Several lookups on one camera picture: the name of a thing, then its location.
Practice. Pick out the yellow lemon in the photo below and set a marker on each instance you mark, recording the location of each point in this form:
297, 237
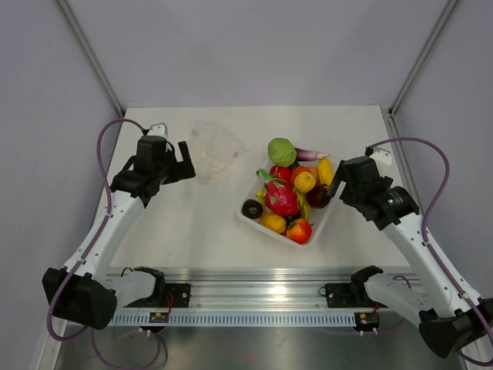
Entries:
274, 222

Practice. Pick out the red tomato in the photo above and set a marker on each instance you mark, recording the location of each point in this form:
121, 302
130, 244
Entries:
280, 172

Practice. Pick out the clear zip top bag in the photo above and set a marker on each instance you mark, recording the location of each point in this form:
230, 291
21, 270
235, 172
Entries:
213, 148

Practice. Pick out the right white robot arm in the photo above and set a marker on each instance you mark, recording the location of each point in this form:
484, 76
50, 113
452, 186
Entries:
450, 314

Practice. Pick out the white plastic basket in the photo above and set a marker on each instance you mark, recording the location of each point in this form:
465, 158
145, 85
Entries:
254, 190

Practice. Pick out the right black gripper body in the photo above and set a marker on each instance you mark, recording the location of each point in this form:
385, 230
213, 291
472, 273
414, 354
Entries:
349, 196

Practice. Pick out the white slotted cable duct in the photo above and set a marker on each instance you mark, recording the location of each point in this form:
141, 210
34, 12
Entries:
336, 319

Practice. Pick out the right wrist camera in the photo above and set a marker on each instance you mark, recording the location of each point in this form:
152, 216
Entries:
382, 157

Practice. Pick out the aluminium frame post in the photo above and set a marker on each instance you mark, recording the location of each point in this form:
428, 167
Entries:
80, 36
430, 44

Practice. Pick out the yellow mango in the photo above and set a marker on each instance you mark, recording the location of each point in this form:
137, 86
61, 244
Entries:
305, 182

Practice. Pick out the pink dragon fruit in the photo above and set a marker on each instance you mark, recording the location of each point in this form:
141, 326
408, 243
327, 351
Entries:
278, 195

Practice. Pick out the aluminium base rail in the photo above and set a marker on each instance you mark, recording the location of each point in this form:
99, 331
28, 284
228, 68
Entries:
257, 289

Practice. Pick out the dark red plum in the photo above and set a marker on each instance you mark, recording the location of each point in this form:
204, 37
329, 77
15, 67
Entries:
318, 197

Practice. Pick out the left aluminium frame post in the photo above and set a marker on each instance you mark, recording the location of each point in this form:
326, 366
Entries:
80, 36

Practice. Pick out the red orange persimmon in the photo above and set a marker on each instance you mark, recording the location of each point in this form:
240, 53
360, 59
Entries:
299, 231

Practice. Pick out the purple eggplant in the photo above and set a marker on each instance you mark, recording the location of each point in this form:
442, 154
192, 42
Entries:
309, 155

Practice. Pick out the left black mount plate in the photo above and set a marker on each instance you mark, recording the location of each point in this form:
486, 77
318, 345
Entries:
178, 295

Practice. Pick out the dark purple mangosteen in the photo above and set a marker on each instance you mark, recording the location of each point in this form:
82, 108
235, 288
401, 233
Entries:
252, 209

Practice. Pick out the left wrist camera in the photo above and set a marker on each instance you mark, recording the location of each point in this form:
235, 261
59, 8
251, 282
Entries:
159, 129

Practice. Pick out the black mount plate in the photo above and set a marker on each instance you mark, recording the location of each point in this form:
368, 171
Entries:
178, 295
339, 295

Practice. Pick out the right aluminium frame post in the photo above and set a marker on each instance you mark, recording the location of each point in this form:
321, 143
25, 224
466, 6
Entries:
430, 44

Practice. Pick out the orange pumpkin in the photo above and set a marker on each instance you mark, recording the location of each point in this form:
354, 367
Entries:
300, 169

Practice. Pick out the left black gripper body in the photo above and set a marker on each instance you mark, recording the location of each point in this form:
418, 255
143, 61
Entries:
161, 169

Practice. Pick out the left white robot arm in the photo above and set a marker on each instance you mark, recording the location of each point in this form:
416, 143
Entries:
77, 291

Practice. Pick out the right black mount plate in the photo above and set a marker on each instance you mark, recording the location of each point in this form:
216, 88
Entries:
339, 295

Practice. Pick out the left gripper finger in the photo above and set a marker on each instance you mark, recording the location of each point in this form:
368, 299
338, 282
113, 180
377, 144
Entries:
182, 153
183, 170

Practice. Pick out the green cabbage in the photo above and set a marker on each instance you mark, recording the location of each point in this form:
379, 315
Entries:
281, 152

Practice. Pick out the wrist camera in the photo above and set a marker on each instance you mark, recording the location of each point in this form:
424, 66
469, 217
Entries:
159, 129
382, 157

